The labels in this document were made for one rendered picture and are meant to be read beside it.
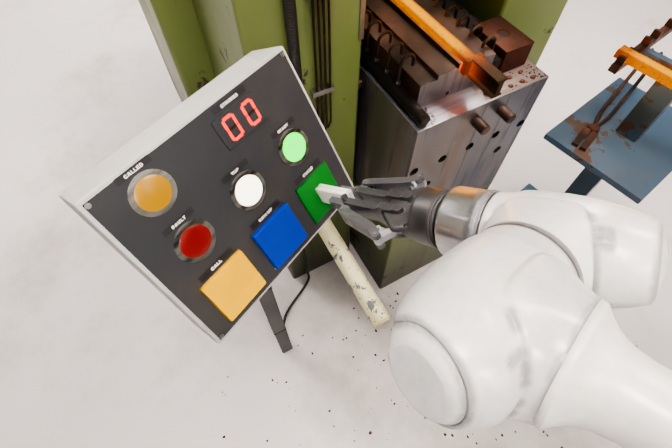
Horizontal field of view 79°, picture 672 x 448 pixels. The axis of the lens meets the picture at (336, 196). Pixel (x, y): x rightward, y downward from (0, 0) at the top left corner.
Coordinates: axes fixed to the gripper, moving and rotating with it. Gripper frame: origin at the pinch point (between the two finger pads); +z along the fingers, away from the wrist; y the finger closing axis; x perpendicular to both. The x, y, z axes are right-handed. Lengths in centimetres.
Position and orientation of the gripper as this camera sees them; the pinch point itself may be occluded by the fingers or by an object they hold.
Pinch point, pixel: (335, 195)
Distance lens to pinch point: 65.1
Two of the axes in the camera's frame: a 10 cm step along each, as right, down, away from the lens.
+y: 6.0, -6.7, 4.5
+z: -6.9, -1.5, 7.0
